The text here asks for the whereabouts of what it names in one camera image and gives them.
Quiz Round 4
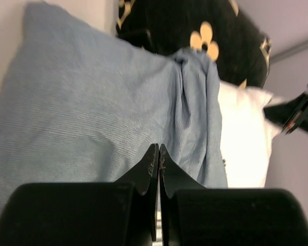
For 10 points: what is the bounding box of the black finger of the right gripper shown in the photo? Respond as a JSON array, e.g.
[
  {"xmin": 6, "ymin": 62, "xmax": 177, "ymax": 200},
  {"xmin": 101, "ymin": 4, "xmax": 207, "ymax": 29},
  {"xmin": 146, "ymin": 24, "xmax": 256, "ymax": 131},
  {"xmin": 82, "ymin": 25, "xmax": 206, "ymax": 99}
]
[{"xmin": 263, "ymin": 98, "xmax": 302, "ymax": 128}]

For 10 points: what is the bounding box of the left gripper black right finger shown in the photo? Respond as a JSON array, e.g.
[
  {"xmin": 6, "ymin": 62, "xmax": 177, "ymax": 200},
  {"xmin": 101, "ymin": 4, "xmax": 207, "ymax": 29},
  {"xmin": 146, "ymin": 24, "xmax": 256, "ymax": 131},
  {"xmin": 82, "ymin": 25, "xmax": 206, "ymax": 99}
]
[{"xmin": 159, "ymin": 144, "xmax": 206, "ymax": 199}]

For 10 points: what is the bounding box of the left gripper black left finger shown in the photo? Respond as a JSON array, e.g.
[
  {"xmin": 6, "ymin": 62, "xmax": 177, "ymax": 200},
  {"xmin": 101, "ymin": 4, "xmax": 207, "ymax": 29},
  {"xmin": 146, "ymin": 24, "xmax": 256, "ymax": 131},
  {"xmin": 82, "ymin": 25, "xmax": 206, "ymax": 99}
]
[{"xmin": 115, "ymin": 143, "xmax": 159, "ymax": 196}]

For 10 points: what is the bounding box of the white pillow insert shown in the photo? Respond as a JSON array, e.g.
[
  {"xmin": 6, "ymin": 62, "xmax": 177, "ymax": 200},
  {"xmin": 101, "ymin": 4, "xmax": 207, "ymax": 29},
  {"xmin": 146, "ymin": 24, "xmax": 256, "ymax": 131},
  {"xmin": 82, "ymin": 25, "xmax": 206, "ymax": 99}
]
[{"xmin": 218, "ymin": 81, "xmax": 281, "ymax": 188}]

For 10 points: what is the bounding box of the blue grey pillowcase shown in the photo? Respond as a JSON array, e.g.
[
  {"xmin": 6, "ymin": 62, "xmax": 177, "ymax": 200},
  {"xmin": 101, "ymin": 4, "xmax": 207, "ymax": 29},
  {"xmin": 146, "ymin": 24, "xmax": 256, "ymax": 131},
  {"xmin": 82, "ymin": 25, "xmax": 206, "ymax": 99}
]
[{"xmin": 0, "ymin": 2, "xmax": 227, "ymax": 213}]

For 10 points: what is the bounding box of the black floral plush pillow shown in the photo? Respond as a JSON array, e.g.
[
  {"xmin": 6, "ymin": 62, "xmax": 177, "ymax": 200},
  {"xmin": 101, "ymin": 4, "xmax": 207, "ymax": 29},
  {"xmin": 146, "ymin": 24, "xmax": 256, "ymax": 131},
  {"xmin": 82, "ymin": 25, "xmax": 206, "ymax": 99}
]
[{"xmin": 116, "ymin": 0, "xmax": 272, "ymax": 88}]

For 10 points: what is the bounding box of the right aluminium frame post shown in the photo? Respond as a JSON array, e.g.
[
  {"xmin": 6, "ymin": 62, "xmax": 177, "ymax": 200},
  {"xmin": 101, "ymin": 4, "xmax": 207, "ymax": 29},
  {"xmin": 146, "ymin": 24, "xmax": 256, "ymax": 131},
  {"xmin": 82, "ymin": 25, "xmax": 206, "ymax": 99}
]
[{"xmin": 270, "ymin": 39, "xmax": 308, "ymax": 64}]

